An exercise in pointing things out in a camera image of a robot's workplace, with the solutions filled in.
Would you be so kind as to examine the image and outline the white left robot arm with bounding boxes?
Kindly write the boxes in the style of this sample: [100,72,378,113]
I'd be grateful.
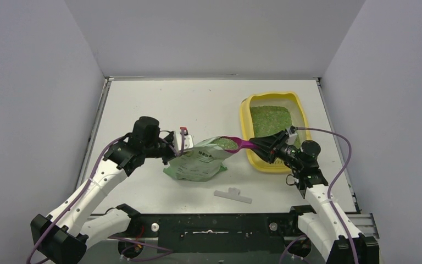
[26,116,194,263]

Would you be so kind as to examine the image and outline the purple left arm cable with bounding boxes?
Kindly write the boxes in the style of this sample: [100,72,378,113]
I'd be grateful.
[25,128,188,264]

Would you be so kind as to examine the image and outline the white bag sealing clip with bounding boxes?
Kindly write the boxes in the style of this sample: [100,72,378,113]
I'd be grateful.
[214,188,252,204]

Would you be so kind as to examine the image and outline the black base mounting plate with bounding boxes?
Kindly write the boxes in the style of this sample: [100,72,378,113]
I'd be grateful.
[119,213,302,253]

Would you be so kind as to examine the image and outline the yellow litter box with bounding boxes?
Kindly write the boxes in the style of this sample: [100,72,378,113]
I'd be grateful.
[239,92,308,174]

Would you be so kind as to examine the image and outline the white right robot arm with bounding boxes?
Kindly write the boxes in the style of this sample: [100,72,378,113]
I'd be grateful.
[250,126,380,263]

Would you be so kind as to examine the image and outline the magenta plastic scoop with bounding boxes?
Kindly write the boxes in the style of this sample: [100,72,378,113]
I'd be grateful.
[211,136,258,153]

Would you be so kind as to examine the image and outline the green litter in box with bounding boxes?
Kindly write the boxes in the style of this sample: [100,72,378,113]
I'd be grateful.
[250,106,293,138]

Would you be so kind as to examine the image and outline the green cat litter bag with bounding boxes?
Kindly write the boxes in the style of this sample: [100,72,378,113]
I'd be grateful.
[163,137,238,182]

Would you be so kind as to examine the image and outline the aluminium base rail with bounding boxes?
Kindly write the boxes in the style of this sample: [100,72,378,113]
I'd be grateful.
[45,214,379,264]

